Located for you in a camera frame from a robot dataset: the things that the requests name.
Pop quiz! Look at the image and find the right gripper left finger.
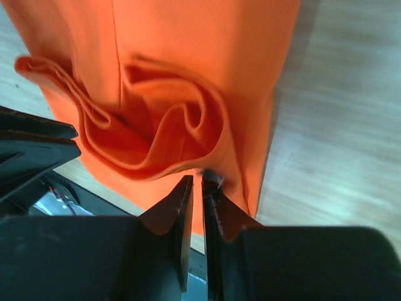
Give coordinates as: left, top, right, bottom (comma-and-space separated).
0, 174, 194, 301

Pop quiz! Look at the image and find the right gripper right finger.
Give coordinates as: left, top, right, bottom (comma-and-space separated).
202, 170, 400, 300

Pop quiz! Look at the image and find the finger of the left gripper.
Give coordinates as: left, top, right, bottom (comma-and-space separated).
1, 130, 81, 201
1, 106, 78, 139

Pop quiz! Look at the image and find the orange t shirt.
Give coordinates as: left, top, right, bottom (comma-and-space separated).
2, 1, 300, 216

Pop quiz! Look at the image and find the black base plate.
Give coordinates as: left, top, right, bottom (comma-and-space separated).
0, 169, 208, 301

